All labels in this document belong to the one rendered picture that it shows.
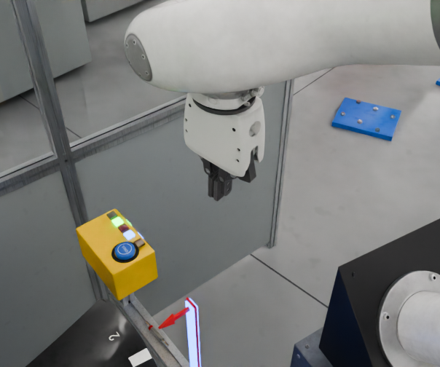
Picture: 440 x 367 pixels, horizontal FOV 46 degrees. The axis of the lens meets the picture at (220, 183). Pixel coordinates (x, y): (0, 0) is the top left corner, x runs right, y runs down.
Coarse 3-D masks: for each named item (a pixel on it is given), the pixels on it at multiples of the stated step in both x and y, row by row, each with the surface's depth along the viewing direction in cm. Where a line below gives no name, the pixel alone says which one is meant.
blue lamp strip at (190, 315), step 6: (186, 306) 84; (192, 312) 83; (186, 318) 86; (192, 318) 84; (192, 324) 85; (192, 330) 87; (192, 336) 88; (192, 342) 90; (192, 348) 91; (192, 354) 93; (192, 360) 94; (192, 366) 96
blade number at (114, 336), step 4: (116, 328) 81; (112, 332) 80; (116, 332) 80; (120, 332) 80; (104, 336) 80; (108, 336) 80; (112, 336) 80; (116, 336) 80; (120, 336) 80; (124, 336) 80; (108, 340) 79; (112, 340) 79; (116, 340) 80; (112, 344) 79
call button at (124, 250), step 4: (120, 244) 106; (124, 244) 106; (128, 244) 106; (132, 244) 106; (116, 248) 105; (120, 248) 105; (124, 248) 105; (128, 248) 105; (132, 248) 105; (116, 252) 104; (120, 252) 104; (124, 252) 104; (128, 252) 104; (132, 252) 104; (120, 256) 104; (124, 256) 104; (128, 256) 104; (132, 256) 105
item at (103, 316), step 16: (96, 304) 82; (112, 304) 83; (80, 320) 81; (96, 320) 81; (112, 320) 81; (128, 320) 82; (64, 336) 79; (80, 336) 79; (96, 336) 79; (128, 336) 80; (48, 352) 77; (64, 352) 77; (80, 352) 77; (96, 352) 78; (112, 352) 78; (128, 352) 79
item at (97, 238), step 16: (96, 224) 111; (112, 224) 111; (128, 224) 111; (80, 240) 111; (96, 240) 108; (112, 240) 108; (128, 240) 108; (144, 240) 108; (96, 256) 105; (112, 256) 105; (144, 256) 105; (96, 272) 112; (112, 272) 102; (128, 272) 104; (144, 272) 108; (112, 288) 106; (128, 288) 107
